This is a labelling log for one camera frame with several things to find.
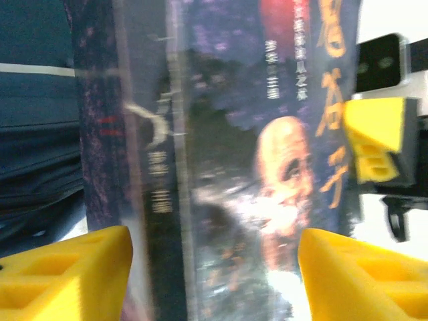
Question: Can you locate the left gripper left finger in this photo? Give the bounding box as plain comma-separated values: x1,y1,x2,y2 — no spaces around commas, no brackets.
0,225,134,321

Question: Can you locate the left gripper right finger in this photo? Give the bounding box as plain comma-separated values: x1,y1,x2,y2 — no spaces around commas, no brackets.
297,227,428,321

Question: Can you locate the dark book with face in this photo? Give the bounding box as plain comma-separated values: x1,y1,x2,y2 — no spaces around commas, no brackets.
72,0,364,321

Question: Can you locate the navy blue backpack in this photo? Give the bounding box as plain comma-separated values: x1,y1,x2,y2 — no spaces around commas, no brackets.
0,0,88,250

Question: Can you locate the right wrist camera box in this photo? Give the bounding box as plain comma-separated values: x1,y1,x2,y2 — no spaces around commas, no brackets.
354,32,411,96

